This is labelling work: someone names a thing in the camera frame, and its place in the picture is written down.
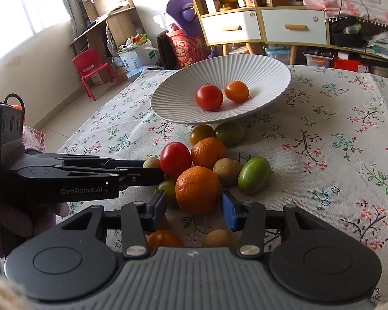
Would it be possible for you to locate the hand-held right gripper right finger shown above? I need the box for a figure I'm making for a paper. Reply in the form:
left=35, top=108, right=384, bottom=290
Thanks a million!
left=220, top=190, right=332, bottom=259

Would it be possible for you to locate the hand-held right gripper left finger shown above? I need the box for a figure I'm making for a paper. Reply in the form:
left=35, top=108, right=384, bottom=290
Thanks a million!
left=56, top=190, right=168, bottom=259

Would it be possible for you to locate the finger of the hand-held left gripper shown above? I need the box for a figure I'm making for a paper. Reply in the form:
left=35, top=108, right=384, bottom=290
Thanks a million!
left=54, top=166, right=166, bottom=192
left=28, top=154, right=147, bottom=169

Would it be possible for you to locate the small green tomato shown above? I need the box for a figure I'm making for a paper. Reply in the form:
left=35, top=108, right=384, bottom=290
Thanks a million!
left=154, top=180, right=178, bottom=208

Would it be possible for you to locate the red tomato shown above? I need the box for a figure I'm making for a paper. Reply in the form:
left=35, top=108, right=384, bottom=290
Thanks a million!
left=159, top=142, right=192, bottom=179
left=195, top=84, right=224, bottom=112

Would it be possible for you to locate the orange-red tomato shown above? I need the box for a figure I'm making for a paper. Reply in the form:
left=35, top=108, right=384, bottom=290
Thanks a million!
left=148, top=229, right=184, bottom=252

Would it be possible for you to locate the large orange mandarin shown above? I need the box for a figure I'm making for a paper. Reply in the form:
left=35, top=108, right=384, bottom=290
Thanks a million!
left=175, top=166, right=221, bottom=214

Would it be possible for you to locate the green oval tomato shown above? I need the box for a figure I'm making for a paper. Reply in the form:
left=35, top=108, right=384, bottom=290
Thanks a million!
left=238, top=157, right=273, bottom=195

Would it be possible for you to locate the dark olive tomato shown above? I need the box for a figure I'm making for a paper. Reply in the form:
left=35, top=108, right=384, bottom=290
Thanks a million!
left=189, top=124, right=216, bottom=146

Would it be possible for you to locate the white ribbed plate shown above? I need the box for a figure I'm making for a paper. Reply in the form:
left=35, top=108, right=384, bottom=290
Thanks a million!
left=150, top=55, right=292, bottom=125

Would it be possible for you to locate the green round tomato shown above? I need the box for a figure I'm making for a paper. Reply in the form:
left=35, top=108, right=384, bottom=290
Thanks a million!
left=214, top=122, right=245, bottom=146

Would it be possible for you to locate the person's left hand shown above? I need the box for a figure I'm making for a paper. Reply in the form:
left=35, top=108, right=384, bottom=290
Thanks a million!
left=0, top=201, right=69, bottom=259

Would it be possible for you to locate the plaid cloth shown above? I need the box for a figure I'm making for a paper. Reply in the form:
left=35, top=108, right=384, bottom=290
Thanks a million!
left=23, top=125, right=48, bottom=154

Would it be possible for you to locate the white box of toys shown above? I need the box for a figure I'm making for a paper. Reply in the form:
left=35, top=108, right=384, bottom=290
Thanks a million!
left=117, top=33, right=160, bottom=78

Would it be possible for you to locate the red plastic chair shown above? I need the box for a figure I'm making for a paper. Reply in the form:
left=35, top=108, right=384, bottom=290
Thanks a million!
left=72, top=48, right=121, bottom=101

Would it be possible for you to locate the floral tablecloth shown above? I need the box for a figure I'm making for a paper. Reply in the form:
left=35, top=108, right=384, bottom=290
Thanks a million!
left=48, top=65, right=388, bottom=310

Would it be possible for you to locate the black flat panel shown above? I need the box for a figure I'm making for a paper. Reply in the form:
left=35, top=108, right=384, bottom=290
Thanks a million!
left=156, top=30, right=178, bottom=70

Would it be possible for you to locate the orange tomato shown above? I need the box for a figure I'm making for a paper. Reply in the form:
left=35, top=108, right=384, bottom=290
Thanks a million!
left=224, top=81, right=250, bottom=103

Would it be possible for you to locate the red printed drum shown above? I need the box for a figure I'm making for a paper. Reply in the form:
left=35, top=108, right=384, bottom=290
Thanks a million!
left=166, top=27, right=211, bottom=70

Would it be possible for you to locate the beige fuzzy clothing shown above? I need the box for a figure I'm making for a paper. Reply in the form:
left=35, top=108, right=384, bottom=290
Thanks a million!
left=0, top=269, right=28, bottom=310

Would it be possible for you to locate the wooden desk with shelves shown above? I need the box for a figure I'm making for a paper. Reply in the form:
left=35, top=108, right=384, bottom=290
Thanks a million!
left=69, top=0, right=139, bottom=60

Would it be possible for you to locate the window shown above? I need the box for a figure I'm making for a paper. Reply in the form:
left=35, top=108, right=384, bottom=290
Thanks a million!
left=0, top=0, right=72, bottom=72

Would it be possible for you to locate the purple plush toy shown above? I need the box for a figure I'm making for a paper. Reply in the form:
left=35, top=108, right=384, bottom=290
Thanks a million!
left=166, top=0, right=203, bottom=37

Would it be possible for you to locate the blue lid storage box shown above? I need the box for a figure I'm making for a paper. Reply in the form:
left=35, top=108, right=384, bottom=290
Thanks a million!
left=263, top=45, right=293, bottom=66

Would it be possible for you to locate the white cabinet drawer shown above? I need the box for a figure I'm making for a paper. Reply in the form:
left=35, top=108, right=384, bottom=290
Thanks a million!
left=200, top=10, right=257, bottom=44
left=261, top=8, right=329, bottom=46

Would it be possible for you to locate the clear storage box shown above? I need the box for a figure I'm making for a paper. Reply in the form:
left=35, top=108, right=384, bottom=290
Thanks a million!
left=303, top=46, right=335, bottom=68

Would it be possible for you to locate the red flat box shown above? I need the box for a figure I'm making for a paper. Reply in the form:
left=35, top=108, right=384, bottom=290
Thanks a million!
left=331, top=56, right=363, bottom=72

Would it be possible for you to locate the wooden shelf cabinet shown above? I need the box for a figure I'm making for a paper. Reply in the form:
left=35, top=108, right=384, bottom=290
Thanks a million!
left=184, top=0, right=331, bottom=66

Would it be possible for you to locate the black open box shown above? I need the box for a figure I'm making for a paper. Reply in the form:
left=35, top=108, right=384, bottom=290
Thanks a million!
left=329, top=16, right=364, bottom=48

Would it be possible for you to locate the low wooden cabinet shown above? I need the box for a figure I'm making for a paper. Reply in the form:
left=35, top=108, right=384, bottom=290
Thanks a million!
left=323, top=16, right=388, bottom=82

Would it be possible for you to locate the pile of loose papers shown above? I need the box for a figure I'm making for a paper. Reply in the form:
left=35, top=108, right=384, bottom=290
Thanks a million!
left=365, top=32, right=388, bottom=59

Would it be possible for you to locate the pink floral cloth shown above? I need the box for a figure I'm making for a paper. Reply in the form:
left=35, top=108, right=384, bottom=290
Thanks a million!
left=302, top=0, right=388, bottom=30

